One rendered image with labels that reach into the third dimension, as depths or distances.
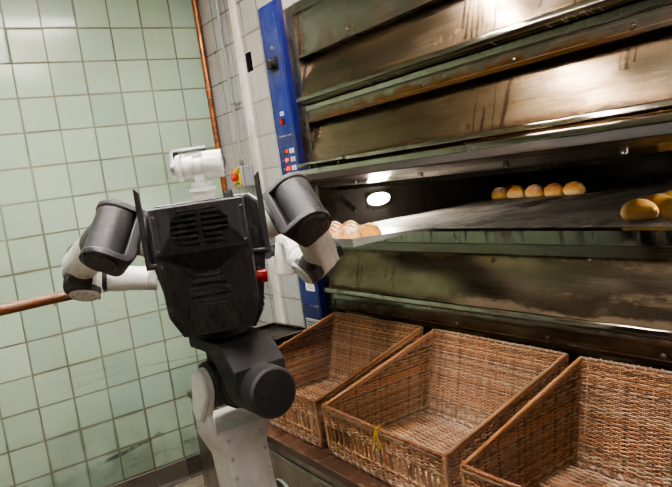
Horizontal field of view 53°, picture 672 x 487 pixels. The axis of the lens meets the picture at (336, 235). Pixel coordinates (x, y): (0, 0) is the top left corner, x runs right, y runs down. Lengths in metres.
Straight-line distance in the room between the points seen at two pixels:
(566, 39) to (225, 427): 1.27
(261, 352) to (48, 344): 1.92
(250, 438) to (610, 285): 0.98
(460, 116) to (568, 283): 0.59
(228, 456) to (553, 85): 1.23
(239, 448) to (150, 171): 2.00
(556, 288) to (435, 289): 0.49
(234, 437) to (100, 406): 1.82
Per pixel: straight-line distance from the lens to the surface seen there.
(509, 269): 2.05
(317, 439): 2.18
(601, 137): 1.60
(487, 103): 2.01
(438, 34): 2.14
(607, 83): 1.76
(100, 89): 3.41
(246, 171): 3.22
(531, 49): 1.90
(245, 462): 1.70
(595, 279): 1.87
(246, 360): 1.51
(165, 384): 3.51
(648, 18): 1.72
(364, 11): 2.46
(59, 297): 2.02
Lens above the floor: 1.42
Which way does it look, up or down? 5 degrees down
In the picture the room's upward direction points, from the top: 8 degrees counter-clockwise
